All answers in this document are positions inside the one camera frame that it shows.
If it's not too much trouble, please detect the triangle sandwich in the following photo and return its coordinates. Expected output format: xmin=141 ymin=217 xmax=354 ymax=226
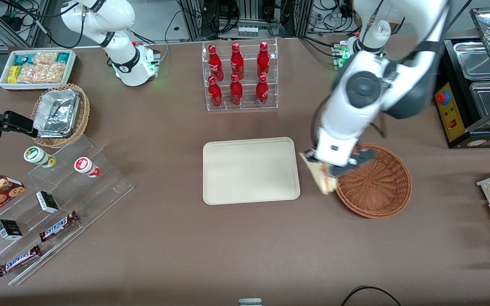
xmin=299 ymin=151 xmax=338 ymax=196

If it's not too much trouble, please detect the round brown wicker basket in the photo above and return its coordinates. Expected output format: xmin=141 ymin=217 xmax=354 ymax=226
xmin=334 ymin=143 xmax=412 ymax=219

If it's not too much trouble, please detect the beige plastic tray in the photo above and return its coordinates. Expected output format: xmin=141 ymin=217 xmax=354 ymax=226
xmin=203 ymin=137 xmax=301 ymax=206

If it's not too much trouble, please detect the wicker basket with foil trays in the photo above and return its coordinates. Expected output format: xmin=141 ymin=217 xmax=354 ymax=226
xmin=30 ymin=83 xmax=91 ymax=149

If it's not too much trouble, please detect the white snack bin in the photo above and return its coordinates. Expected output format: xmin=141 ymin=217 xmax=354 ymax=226
xmin=0 ymin=50 xmax=77 ymax=92

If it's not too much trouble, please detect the green lid cup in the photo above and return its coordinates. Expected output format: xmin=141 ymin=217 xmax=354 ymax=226
xmin=23 ymin=146 xmax=57 ymax=169

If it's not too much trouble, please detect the stack of foil trays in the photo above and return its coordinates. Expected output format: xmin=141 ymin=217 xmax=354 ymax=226
xmin=33 ymin=89 xmax=81 ymax=139

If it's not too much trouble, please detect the large clear cracker bag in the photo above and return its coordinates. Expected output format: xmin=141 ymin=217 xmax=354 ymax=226
xmin=17 ymin=62 xmax=67 ymax=84

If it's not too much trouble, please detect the small clear cracker bag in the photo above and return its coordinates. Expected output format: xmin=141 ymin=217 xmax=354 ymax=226
xmin=32 ymin=52 xmax=59 ymax=65

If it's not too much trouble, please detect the clear acrylic bottle rack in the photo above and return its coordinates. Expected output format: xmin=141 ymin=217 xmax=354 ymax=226
xmin=202 ymin=38 xmax=279 ymax=112

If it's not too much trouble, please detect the red cola bottle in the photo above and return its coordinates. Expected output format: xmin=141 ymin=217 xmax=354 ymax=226
xmin=229 ymin=74 xmax=244 ymax=106
xmin=230 ymin=42 xmax=245 ymax=79
xmin=208 ymin=45 xmax=224 ymax=82
xmin=255 ymin=74 xmax=270 ymax=107
xmin=208 ymin=76 xmax=223 ymax=108
xmin=256 ymin=41 xmax=271 ymax=77

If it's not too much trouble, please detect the red lid cup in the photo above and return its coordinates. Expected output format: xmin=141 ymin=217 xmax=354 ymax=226
xmin=74 ymin=156 xmax=101 ymax=179

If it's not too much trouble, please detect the small black box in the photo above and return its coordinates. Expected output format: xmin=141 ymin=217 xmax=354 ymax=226
xmin=35 ymin=190 xmax=60 ymax=214
xmin=0 ymin=219 xmax=23 ymax=241

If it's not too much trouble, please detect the black food warmer cabinet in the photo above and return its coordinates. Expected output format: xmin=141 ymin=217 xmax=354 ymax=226
xmin=434 ymin=6 xmax=490 ymax=149

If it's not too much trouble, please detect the clear acrylic stepped display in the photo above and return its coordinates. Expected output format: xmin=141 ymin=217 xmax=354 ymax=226
xmin=0 ymin=135 xmax=134 ymax=286

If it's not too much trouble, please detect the snickers bar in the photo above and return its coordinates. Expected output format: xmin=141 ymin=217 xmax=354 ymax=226
xmin=0 ymin=244 xmax=42 ymax=278
xmin=39 ymin=211 xmax=80 ymax=243

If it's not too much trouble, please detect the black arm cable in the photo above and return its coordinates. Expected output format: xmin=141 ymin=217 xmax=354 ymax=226
xmin=311 ymin=101 xmax=327 ymax=146

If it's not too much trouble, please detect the aluminium frame rack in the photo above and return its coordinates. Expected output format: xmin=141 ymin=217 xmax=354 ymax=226
xmin=0 ymin=0 xmax=50 ymax=48
xmin=177 ymin=0 xmax=314 ymax=41

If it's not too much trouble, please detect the black table cable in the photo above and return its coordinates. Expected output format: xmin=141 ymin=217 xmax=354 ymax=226
xmin=340 ymin=285 xmax=403 ymax=306

